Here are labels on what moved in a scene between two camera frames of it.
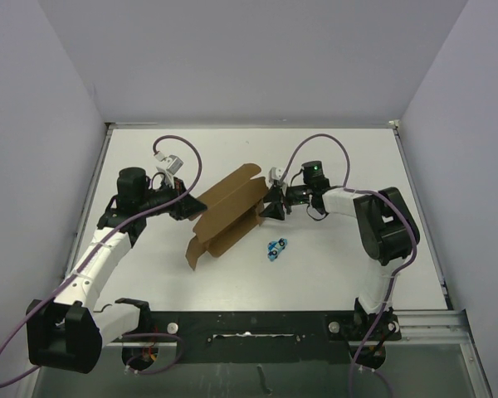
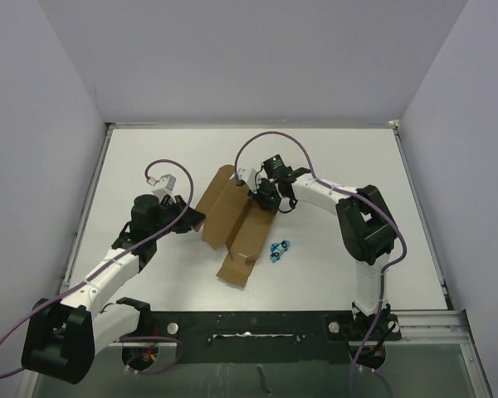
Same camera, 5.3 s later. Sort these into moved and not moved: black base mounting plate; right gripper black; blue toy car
Moved: right gripper black
Not moved: blue toy car; black base mounting plate
